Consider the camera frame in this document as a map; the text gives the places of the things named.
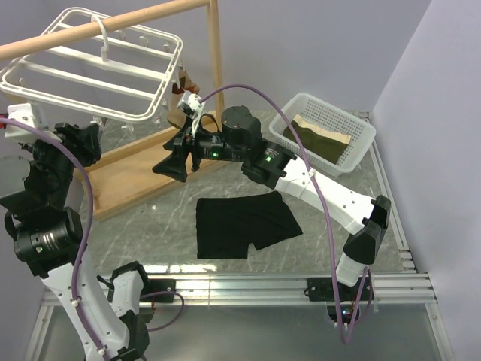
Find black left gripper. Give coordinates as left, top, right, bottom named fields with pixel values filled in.
left=19, top=120, right=101, bottom=205

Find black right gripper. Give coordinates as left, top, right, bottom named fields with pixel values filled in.
left=152, top=117, right=247, bottom=184

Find black underwear shorts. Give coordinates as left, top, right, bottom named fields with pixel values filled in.
left=196, top=191, right=303, bottom=259

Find white plastic clip hanger frame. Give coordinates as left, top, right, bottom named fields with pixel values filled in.
left=1, top=25, right=183, bottom=123

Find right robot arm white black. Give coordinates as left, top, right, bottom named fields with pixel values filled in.
left=152, top=106, right=392, bottom=301

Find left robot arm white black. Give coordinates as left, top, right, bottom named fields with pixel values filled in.
left=1, top=120, right=152, bottom=360

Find wooden clothes rack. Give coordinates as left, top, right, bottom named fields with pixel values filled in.
left=1, top=1, right=222, bottom=217

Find brown patterned sock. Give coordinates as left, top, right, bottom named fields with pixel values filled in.
left=167, top=65, right=200, bottom=129

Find beige garment in basket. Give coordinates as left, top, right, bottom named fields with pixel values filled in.
left=292, top=114, right=352, bottom=144

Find dark green garment in basket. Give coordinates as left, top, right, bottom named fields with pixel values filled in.
left=291, top=121, right=350, bottom=164

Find white perforated plastic basket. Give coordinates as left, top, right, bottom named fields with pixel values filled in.
left=282, top=93, right=376, bottom=178

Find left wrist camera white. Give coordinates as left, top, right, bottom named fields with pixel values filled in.
left=5, top=102, right=49, bottom=144

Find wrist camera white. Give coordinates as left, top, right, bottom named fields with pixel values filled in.
left=177, top=91, right=204, bottom=120
left=5, top=102, right=49, bottom=144

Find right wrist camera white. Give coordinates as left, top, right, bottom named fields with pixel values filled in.
left=177, top=91, right=204, bottom=120

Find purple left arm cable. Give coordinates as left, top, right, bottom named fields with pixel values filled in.
left=0, top=117, right=186, bottom=356

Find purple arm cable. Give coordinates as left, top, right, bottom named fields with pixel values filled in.
left=0, top=117, right=186, bottom=356
left=201, top=83, right=371, bottom=346

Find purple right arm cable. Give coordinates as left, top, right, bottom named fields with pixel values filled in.
left=201, top=83, right=371, bottom=346

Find aluminium rail frame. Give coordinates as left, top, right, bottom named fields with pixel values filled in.
left=22, top=111, right=458, bottom=361

